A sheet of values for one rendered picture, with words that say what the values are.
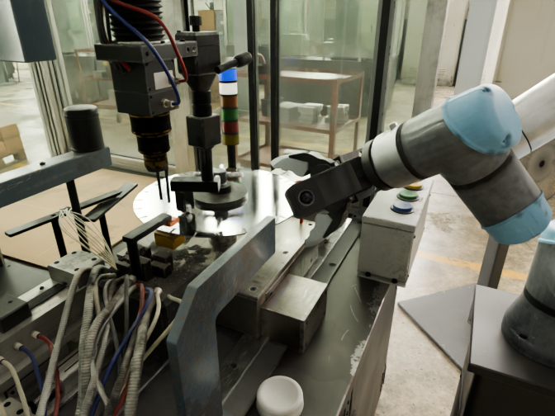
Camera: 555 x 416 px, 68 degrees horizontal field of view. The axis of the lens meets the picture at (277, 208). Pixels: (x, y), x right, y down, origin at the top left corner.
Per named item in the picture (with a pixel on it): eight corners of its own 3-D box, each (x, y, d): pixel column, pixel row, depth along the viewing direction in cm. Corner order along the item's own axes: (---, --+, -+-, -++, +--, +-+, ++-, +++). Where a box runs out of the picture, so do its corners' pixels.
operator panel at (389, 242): (383, 224, 114) (390, 173, 108) (424, 232, 110) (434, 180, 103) (355, 276, 91) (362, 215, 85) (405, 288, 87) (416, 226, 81)
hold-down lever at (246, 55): (222, 67, 70) (221, 49, 69) (254, 69, 67) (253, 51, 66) (195, 73, 63) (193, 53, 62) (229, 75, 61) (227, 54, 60)
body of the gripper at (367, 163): (353, 201, 66) (417, 179, 57) (320, 219, 61) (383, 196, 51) (335, 158, 66) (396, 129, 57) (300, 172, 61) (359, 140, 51)
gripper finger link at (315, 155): (294, 172, 65) (337, 189, 60) (286, 175, 64) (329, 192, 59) (296, 144, 63) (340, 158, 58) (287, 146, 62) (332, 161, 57)
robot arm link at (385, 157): (411, 186, 48) (384, 123, 48) (381, 197, 51) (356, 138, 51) (440, 171, 53) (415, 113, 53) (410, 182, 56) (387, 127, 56)
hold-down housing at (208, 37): (206, 140, 73) (196, 15, 64) (226, 145, 70) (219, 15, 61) (183, 148, 69) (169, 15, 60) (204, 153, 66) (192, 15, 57)
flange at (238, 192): (253, 203, 78) (253, 191, 77) (194, 210, 75) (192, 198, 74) (242, 182, 87) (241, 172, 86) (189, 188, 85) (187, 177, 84)
